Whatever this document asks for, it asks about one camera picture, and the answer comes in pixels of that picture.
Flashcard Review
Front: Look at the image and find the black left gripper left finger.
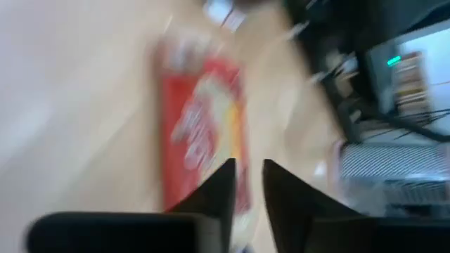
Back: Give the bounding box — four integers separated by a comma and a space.
26, 157, 237, 253

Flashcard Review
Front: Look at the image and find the pink mesh basket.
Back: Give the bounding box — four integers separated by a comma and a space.
330, 139, 450, 216

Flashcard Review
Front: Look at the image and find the red cardboard packet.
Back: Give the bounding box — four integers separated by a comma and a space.
158, 33, 253, 221

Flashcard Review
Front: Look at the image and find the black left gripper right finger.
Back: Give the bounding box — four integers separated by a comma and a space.
262, 159, 450, 253

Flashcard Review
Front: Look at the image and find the small white object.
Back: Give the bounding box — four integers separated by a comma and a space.
202, 0, 247, 33

